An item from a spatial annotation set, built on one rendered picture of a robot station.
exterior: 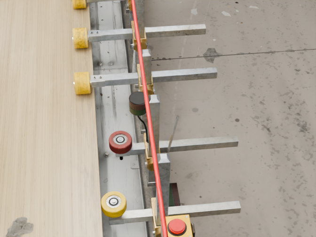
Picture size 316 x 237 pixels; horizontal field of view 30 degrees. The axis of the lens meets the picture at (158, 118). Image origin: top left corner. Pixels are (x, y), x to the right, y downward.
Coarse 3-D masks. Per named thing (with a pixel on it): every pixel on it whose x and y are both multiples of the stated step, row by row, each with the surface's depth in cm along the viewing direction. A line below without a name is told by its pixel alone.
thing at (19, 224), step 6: (12, 222) 180; (18, 222) 179; (24, 222) 180; (12, 228) 177; (18, 228) 178; (24, 228) 178; (30, 228) 179; (6, 234) 177; (12, 234) 177; (18, 234) 176
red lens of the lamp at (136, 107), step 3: (132, 93) 183; (129, 96) 182; (129, 99) 182; (129, 102) 182; (129, 105) 183; (132, 105) 181; (135, 105) 180; (138, 105) 180; (141, 105) 180; (144, 105) 181; (132, 108) 182; (135, 108) 181; (138, 108) 181; (141, 108) 181; (144, 108) 182
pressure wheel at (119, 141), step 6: (114, 132) 204; (120, 132) 204; (126, 132) 204; (114, 138) 202; (120, 138) 201; (126, 138) 202; (114, 144) 200; (120, 144) 200; (126, 144) 200; (114, 150) 201; (120, 150) 200; (126, 150) 201
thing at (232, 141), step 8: (224, 136) 209; (232, 136) 209; (136, 144) 206; (144, 144) 206; (160, 144) 206; (176, 144) 207; (184, 144) 207; (192, 144) 207; (200, 144) 207; (208, 144) 207; (216, 144) 208; (224, 144) 208; (232, 144) 209; (128, 152) 205; (136, 152) 206; (144, 152) 207; (160, 152) 208
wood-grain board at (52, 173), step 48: (0, 0) 252; (48, 0) 253; (0, 48) 232; (48, 48) 233; (0, 96) 215; (48, 96) 216; (0, 144) 200; (48, 144) 201; (96, 144) 201; (0, 192) 188; (48, 192) 188; (96, 192) 188
